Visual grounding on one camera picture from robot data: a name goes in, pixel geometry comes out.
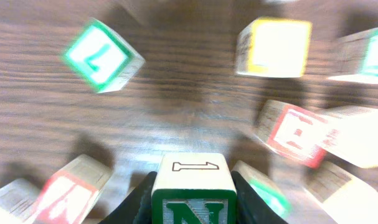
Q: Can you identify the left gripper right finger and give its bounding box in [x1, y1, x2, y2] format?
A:
[231, 171, 288, 224]

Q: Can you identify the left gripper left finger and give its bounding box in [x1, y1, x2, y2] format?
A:
[99, 171, 157, 224]

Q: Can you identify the green N block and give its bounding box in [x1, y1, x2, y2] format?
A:
[151, 152, 237, 224]

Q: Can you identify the green Z block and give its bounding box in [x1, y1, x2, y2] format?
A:
[232, 161, 291, 218]

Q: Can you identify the red A block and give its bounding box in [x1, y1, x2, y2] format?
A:
[27, 154, 113, 224]

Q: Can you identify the red E block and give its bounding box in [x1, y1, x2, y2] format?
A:
[254, 100, 334, 169]

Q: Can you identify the yellow O block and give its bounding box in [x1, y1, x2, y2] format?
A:
[304, 162, 378, 224]

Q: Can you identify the yellow K block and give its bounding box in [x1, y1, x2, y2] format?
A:
[0, 179, 40, 224]

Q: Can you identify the yellow S block centre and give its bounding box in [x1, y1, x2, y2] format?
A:
[317, 106, 378, 169]

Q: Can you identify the yellow s block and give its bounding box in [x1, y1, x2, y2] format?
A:
[317, 106, 378, 169]
[235, 17, 313, 78]

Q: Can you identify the green 7 block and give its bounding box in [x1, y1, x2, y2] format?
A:
[62, 19, 146, 93]

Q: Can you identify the yellow S block left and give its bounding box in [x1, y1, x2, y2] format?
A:
[235, 17, 313, 78]

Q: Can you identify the green R block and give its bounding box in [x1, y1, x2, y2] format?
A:
[328, 27, 378, 85]

